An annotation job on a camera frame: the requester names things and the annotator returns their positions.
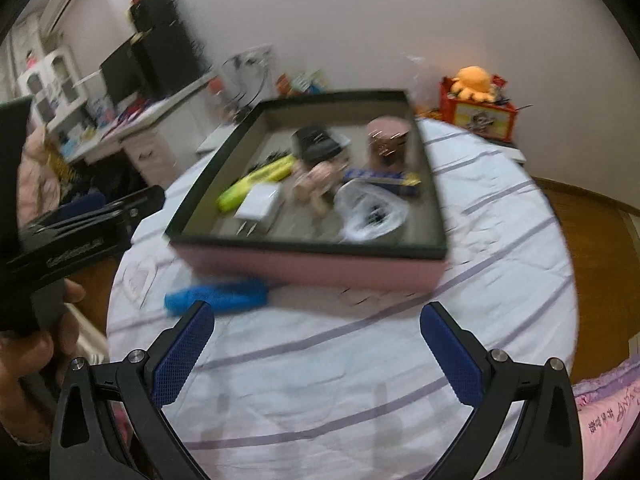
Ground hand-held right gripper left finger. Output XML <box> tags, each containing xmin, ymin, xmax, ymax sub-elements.
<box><xmin>49</xmin><ymin>300</ymin><xmax>216</xmax><ymax>480</ymax></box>

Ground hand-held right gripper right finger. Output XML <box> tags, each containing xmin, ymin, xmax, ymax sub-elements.
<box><xmin>419</xmin><ymin>301</ymin><xmax>585</xmax><ymax>480</ymax></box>

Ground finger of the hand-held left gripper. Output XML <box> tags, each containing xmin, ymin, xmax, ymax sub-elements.
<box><xmin>22</xmin><ymin>185</ymin><xmax>167</xmax><ymax>237</ymax></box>
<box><xmin>59</xmin><ymin>191</ymin><xmax>113</xmax><ymax>222</ymax></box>

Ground blue plastic tube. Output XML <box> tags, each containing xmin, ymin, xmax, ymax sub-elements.
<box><xmin>164</xmin><ymin>277</ymin><xmax>272</xmax><ymax>317</ymax></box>

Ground white wall charger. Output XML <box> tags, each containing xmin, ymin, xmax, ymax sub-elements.
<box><xmin>234</xmin><ymin>182</ymin><xmax>286</xmax><ymax>239</ymax></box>

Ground black toothed hair clip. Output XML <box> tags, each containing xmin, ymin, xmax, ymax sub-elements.
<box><xmin>247</xmin><ymin>147</ymin><xmax>289</xmax><ymax>172</ymax></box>

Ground pink box with dark rim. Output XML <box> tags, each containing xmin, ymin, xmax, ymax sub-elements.
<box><xmin>164</xmin><ymin>89</ymin><xmax>451</xmax><ymax>293</ymax></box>

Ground white plastic bag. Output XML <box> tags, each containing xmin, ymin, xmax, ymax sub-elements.
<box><xmin>334</xmin><ymin>180</ymin><xmax>407</xmax><ymax>245</ymax></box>

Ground pale-haired doll figure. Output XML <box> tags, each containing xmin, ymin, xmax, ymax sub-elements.
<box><xmin>290</xmin><ymin>152</ymin><xmax>351</xmax><ymax>216</ymax></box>

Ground blue glittery packet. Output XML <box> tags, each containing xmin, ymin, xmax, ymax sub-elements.
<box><xmin>345</xmin><ymin>167</ymin><xmax>422</xmax><ymax>200</ymax></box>

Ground rose gold jar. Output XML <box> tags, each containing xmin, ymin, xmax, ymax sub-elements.
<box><xmin>365</xmin><ymin>117</ymin><xmax>414</xmax><ymax>171</ymax></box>

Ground person's left forearm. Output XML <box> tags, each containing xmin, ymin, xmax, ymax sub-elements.
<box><xmin>0</xmin><ymin>422</ymin><xmax>57</xmax><ymax>480</ymax></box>

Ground person's left hand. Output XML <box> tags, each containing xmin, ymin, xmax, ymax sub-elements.
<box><xmin>0</xmin><ymin>277</ymin><xmax>87</xmax><ymax>442</ymax></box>

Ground pink fluffy jacket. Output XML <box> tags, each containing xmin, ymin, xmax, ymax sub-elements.
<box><xmin>22</xmin><ymin>125</ymin><xmax>64</xmax><ymax>212</ymax></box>

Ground white desk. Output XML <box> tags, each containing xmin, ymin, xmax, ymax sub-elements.
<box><xmin>60</xmin><ymin>70</ymin><xmax>221</xmax><ymax>192</ymax></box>

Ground white glass-door cabinet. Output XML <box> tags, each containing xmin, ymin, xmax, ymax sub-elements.
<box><xmin>17</xmin><ymin>47</ymin><xmax>86</xmax><ymax>127</ymax></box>

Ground white nightstand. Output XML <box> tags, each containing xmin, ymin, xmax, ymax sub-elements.
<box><xmin>197</xmin><ymin>120</ymin><xmax>242</xmax><ymax>157</ymax></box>

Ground black computer monitor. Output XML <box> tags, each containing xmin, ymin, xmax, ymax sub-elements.
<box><xmin>100</xmin><ymin>40</ymin><xmax>147</xmax><ymax>111</ymax></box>

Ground pink printed sheet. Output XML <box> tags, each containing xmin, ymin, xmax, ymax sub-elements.
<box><xmin>572</xmin><ymin>360</ymin><xmax>640</xmax><ymax>480</ymax></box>

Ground white air conditioner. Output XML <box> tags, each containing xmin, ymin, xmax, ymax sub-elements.
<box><xmin>39</xmin><ymin>0</ymin><xmax>102</xmax><ymax>37</ymax></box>

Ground small black box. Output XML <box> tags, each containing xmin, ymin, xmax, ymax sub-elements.
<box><xmin>131</xmin><ymin>0</ymin><xmax>184</xmax><ymax>36</ymax></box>

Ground colourful snack bags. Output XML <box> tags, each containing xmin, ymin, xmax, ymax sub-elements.
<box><xmin>275</xmin><ymin>70</ymin><xmax>329</xmax><ymax>97</ymax></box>

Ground white side shelf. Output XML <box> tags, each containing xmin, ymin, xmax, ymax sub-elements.
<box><xmin>500</xmin><ymin>140</ymin><xmax>529</xmax><ymax>164</ymax></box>

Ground red printed crate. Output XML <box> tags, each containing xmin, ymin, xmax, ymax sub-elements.
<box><xmin>439</xmin><ymin>76</ymin><xmax>519</xmax><ymax>144</ymax></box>

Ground orange octopus plush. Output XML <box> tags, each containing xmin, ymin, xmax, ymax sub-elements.
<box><xmin>450</xmin><ymin>65</ymin><xmax>501</xmax><ymax>102</ymax></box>

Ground white wall socket strip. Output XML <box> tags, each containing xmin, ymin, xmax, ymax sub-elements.
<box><xmin>230</xmin><ymin>45</ymin><xmax>274</xmax><ymax>69</ymax></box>

